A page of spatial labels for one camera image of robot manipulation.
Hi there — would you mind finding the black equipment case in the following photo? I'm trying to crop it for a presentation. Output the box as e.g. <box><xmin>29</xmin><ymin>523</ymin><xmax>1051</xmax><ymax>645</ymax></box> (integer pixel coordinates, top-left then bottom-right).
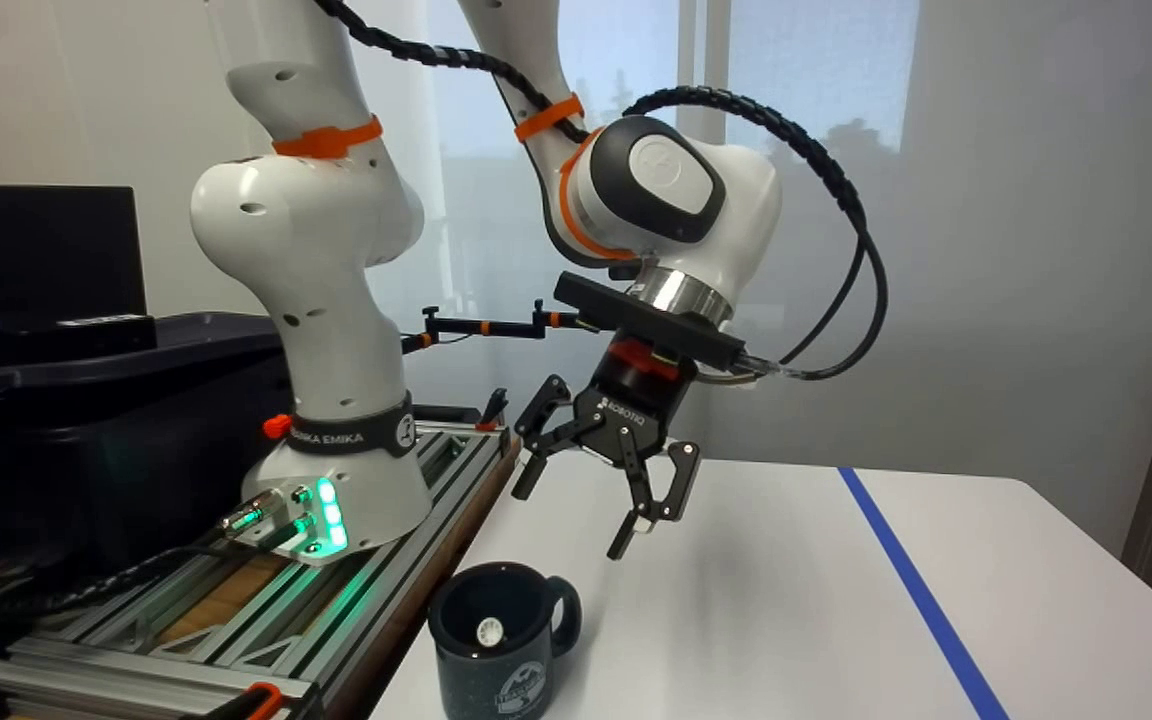
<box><xmin>0</xmin><ymin>309</ymin><xmax>305</xmax><ymax>580</ymax></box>

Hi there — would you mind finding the orange and black clamp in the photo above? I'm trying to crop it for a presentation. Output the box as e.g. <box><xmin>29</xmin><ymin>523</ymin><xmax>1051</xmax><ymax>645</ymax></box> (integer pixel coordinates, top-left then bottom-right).
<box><xmin>239</xmin><ymin>678</ymin><xmax>291</xmax><ymax>720</ymax></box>

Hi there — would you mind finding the dark teal mug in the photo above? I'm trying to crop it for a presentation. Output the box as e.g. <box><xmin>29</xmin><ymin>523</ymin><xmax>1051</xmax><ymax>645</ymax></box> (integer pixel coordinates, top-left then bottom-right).
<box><xmin>426</xmin><ymin>559</ymin><xmax>588</xmax><ymax>720</ymax></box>

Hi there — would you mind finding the long blue tape strip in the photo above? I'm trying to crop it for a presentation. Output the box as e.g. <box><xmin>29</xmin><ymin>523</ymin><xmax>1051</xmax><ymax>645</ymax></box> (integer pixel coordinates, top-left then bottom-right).
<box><xmin>835</xmin><ymin>464</ymin><xmax>1015</xmax><ymax>720</ymax></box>

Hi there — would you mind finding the black monitor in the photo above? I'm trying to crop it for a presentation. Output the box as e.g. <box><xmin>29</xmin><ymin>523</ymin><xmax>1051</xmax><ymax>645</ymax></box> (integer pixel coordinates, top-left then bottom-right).
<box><xmin>0</xmin><ymin>181</ymin><xmax>154</xmax><ymax>332</ymax></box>

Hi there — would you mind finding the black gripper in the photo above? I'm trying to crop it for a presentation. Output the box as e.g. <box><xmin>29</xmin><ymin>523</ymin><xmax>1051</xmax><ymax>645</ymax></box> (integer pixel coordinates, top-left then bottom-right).
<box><xmin>509</xmin><ymin>334</ymin><xmax>703</xmax><ymax>564</ymax></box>

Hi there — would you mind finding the orange cable strap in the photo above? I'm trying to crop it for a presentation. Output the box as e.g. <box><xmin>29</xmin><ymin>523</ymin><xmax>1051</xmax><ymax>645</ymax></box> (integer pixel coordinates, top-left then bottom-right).
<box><xmin>514</xmin><ymin>88</ymin><xmax>592</xmax><ymax>147</ymax></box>

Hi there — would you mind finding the black rod with orange joints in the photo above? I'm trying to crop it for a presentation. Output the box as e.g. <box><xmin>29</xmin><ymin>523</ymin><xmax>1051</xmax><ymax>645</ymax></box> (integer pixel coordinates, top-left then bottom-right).
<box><xmin>401</xmin><ymin>299</ymin><xmax>607</xmax><ymax>361</ymax></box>

